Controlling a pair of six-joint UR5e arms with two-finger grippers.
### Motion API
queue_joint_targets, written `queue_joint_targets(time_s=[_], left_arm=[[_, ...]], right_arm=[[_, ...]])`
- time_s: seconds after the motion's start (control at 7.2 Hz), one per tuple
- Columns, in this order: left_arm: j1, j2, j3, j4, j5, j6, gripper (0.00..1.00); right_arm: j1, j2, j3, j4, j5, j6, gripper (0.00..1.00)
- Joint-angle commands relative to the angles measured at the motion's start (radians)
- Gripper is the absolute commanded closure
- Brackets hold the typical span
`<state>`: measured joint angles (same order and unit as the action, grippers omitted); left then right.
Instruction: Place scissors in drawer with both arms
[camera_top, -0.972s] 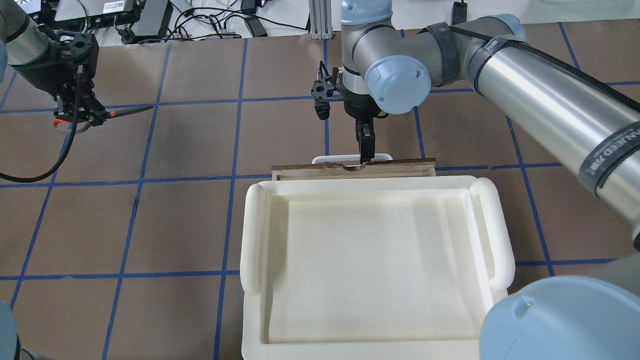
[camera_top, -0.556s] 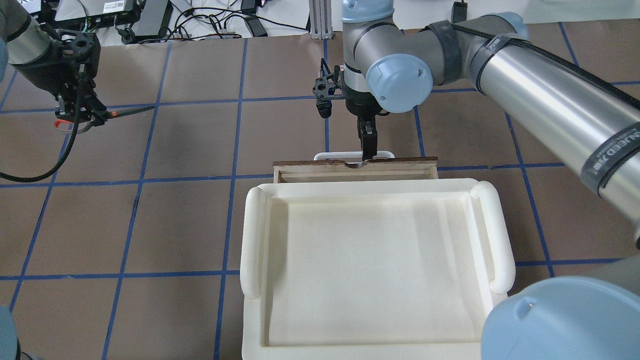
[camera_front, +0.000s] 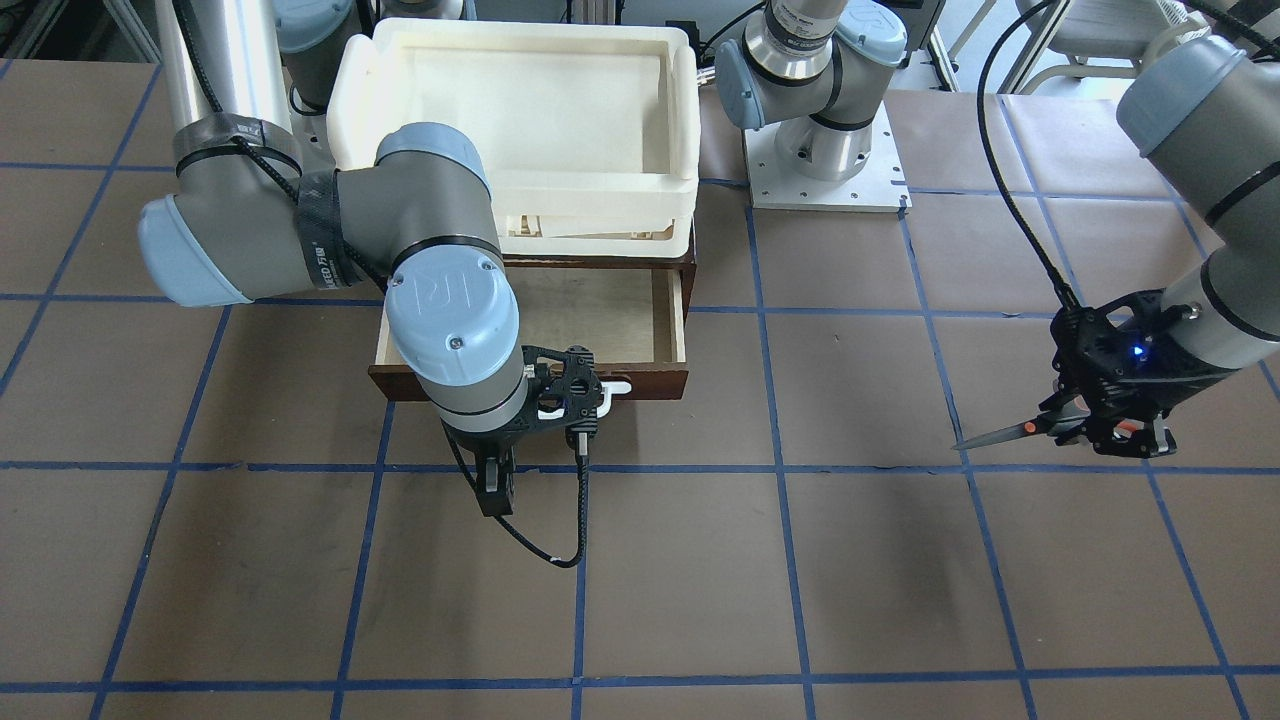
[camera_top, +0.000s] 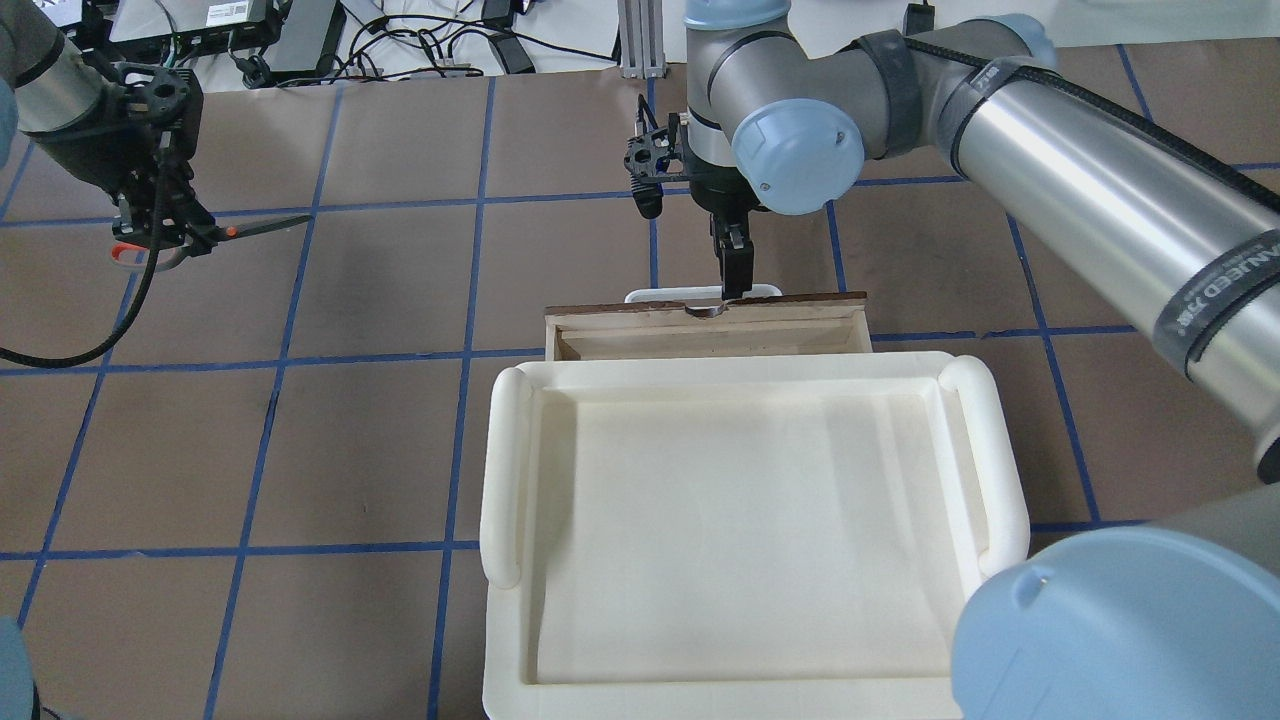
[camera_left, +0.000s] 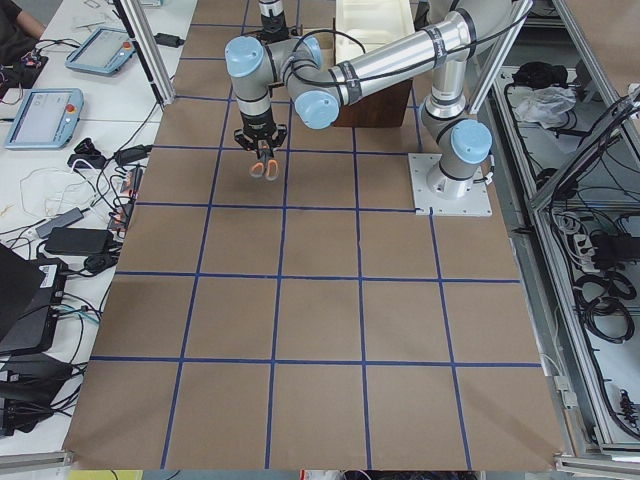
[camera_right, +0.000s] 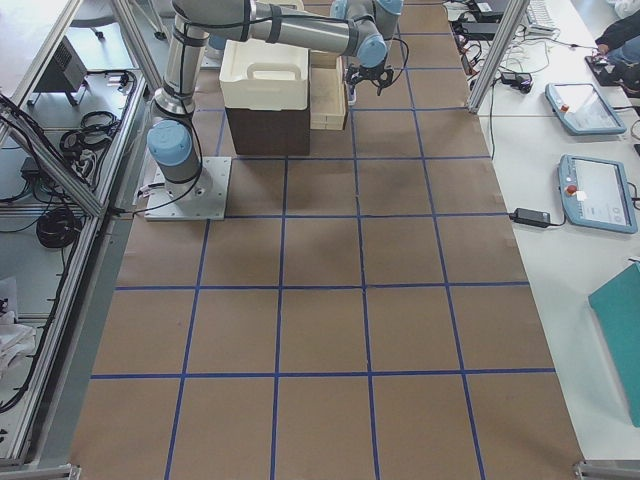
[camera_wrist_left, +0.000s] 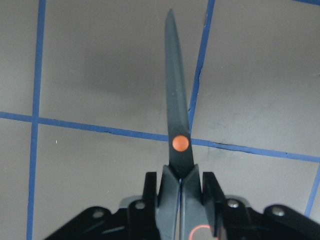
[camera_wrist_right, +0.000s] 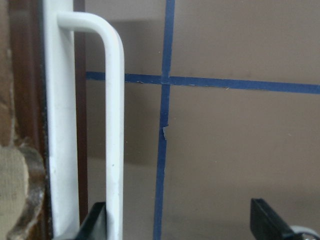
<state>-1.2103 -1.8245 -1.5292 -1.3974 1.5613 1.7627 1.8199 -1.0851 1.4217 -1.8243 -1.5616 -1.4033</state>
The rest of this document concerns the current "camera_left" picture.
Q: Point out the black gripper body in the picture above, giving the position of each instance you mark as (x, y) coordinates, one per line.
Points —
(257, 124)
(274, 26)

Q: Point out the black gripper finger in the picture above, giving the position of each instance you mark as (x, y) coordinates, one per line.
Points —
(277, 139)
(247, 140)

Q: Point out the orange grey scissors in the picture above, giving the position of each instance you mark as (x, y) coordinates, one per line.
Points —
(266, 165)

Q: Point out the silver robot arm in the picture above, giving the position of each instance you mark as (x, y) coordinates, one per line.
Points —
(272, 12)
(455, 32)

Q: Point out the white plastic tray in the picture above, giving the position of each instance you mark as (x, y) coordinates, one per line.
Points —
(374, 23)

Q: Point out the black power adapter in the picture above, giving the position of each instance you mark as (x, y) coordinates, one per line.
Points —
(168, 40)

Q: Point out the dark brown wooden cabinet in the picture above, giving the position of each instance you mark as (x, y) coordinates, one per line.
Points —
(384, 109)

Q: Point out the blue teach pendant far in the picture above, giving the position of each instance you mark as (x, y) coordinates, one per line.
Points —
(104, 52)

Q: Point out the blue teach pendant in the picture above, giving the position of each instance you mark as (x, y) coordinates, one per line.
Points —
(46, 119)
(104, 52)

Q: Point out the blue teach pendant near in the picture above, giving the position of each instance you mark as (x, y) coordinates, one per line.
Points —
(46, 119)

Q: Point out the black power brick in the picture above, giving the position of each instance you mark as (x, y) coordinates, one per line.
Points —
(77, 241)

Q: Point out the black laptop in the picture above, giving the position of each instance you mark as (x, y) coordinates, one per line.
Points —
(30, 291)

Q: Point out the aluminium frame post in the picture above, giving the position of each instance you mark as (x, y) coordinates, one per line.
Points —
(137, 26)

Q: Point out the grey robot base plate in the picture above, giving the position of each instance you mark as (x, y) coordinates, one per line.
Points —
(436, 194)

